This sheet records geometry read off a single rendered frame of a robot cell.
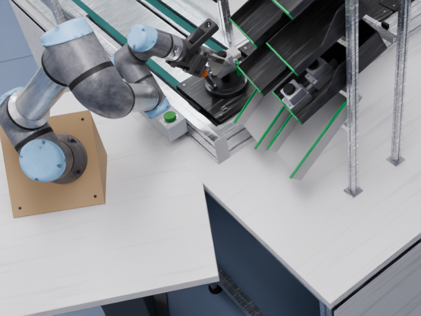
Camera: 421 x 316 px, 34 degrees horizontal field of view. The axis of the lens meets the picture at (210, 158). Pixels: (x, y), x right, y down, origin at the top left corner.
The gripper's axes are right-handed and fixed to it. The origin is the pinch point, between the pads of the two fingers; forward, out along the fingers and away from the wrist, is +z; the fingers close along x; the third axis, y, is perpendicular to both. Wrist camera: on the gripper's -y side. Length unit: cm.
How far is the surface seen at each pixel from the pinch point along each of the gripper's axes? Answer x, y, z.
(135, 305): -1, 100, 21
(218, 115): 9.8, 15.3, -0.3
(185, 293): -6, 100, 53
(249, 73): 23.4, -3.5, -13.4
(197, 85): -6.5, 12.8, 2.1
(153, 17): -57, 7, 16
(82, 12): -75, 18, -2
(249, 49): -8.6, -3.6, 18.2
